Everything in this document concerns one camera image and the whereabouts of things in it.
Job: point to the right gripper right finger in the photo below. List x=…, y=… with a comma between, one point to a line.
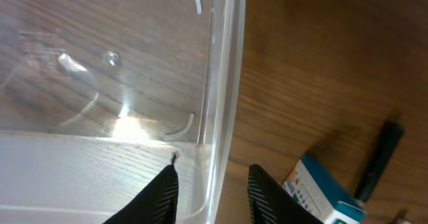
x=270, y=204

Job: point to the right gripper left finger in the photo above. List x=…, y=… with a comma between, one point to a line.
x=156, y=203

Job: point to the clear plastic container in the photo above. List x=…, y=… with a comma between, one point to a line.
x=98, y=96

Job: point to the blue white screwdriver box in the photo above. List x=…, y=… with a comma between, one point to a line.
x=320, y=194

